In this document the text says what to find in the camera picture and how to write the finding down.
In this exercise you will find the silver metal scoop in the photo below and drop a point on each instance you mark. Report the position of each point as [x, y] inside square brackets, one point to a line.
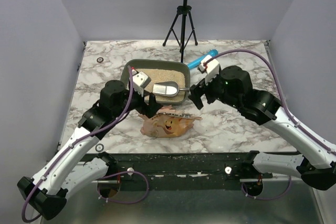
[168, 89]

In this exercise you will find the pink cat litter bag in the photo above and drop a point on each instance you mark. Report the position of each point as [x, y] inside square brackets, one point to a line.
[163, 126]

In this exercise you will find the brown poker chip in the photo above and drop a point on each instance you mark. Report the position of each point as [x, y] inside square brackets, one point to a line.
[100, 60]

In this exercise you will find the grey bag clip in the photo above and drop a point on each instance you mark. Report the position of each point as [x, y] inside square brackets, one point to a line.
[181, 115]

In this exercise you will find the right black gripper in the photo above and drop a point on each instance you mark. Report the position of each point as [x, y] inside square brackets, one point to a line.
[200, 91]

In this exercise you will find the blue cylindrical flashlight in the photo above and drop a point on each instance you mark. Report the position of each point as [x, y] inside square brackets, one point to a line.
[196, 63]

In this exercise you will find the beige litter in box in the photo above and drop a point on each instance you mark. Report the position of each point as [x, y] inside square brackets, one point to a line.
[160, 75]

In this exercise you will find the grey plastic litter box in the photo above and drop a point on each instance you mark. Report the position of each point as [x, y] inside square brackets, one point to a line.
[158, 64]

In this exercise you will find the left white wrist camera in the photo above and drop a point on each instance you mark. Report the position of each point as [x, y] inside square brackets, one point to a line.
[140, 81]

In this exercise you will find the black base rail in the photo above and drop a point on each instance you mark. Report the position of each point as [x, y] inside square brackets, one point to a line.
[193, 171]

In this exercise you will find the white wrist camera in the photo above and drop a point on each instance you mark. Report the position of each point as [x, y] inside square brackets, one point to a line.
[211, 69]
[140, 81]

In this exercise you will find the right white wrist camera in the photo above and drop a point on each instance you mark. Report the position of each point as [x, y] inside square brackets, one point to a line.
[211, 69]

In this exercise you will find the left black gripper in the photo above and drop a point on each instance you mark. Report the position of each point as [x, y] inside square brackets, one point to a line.
[153, 107]

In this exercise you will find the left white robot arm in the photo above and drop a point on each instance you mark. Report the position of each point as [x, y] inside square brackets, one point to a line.
[47, 192]

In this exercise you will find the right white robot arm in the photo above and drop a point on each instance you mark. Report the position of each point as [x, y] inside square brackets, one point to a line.
[314, 165]

